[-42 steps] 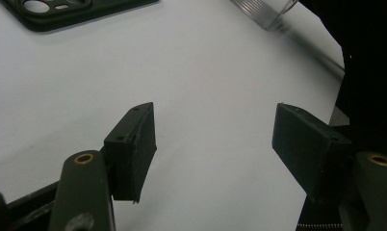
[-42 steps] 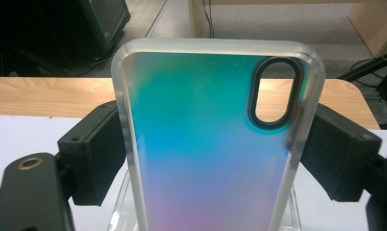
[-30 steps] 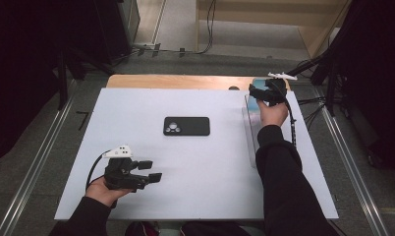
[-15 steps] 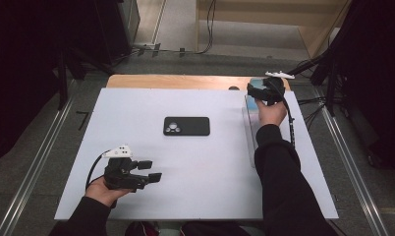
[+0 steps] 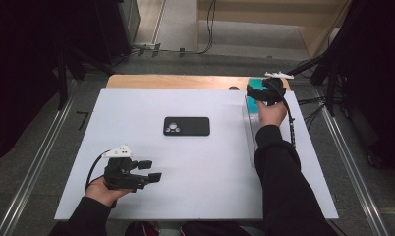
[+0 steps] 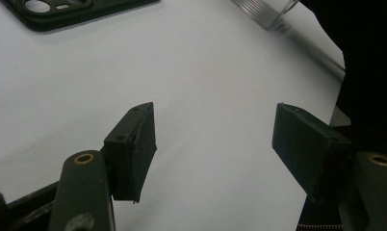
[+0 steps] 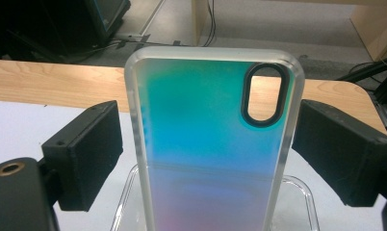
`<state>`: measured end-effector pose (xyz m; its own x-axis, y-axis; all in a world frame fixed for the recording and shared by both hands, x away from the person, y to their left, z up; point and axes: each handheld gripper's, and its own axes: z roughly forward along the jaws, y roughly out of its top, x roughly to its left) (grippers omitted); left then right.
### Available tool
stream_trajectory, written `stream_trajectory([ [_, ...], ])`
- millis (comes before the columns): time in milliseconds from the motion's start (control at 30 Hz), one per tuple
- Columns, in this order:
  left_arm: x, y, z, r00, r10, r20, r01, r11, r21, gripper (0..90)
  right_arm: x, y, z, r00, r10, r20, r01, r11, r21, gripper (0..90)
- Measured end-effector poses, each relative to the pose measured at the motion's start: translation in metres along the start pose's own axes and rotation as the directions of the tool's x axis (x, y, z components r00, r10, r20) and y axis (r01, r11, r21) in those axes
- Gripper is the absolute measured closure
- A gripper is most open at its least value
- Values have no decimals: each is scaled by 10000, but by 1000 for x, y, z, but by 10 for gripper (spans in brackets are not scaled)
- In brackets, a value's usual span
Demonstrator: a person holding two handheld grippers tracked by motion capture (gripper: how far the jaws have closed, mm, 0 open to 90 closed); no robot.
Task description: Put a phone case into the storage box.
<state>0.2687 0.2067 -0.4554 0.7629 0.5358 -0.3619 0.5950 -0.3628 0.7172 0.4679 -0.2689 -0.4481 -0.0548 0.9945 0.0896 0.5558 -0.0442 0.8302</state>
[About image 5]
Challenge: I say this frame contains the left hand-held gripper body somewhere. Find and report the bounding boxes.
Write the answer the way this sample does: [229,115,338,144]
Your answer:
[101,144,148,192]

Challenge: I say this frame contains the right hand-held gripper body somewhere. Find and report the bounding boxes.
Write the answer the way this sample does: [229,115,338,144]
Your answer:
[262,71,295,107]

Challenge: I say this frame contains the clear plastic storage container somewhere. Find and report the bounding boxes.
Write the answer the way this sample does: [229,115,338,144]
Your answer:
[243,92,262,169]

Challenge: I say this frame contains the person's right hand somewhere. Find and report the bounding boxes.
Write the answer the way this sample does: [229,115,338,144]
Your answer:
[255,97,289,129]

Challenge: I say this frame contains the person's left hand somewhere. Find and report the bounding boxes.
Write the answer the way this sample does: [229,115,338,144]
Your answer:
[85,175,135,208]

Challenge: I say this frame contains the white board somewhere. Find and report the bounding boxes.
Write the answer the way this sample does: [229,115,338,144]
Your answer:
[53,88,339,221]

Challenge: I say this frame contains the black metal stand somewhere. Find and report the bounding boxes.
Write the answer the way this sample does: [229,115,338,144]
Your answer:
[54,45,116,111]
[285,48,339,116]

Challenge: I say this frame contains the wooden table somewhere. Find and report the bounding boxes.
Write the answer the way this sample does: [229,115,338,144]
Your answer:
[105,74,292,92]

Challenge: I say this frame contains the light wooden furniture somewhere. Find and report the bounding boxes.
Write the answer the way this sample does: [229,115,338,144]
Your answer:
[195,0,352,60]

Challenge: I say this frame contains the black curtain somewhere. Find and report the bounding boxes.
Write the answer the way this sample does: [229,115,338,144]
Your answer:
[0,0,98,166]
[329,0,395,176]

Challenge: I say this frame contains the black cabinet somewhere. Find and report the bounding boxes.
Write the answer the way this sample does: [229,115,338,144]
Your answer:
[93,0,141,65]

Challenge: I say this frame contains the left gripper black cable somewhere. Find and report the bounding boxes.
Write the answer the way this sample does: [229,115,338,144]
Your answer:
[85,149,112,191]

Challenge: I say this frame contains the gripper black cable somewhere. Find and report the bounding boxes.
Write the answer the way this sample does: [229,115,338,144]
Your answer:
[267,78,297,148]
[85,149,112,191]

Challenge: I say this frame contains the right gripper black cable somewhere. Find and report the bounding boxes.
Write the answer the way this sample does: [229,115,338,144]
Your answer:
[267,78,297,148]

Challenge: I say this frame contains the bundle of black cables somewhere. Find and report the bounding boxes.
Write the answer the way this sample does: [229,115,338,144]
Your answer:
[297,95,329,131]

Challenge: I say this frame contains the black floor cable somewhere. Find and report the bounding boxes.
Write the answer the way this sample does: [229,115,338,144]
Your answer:
[172,0,218,56]

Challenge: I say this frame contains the aluminium floor rail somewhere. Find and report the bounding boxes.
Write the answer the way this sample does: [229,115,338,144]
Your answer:
[0,78,77,236]
[314,88,391,236]

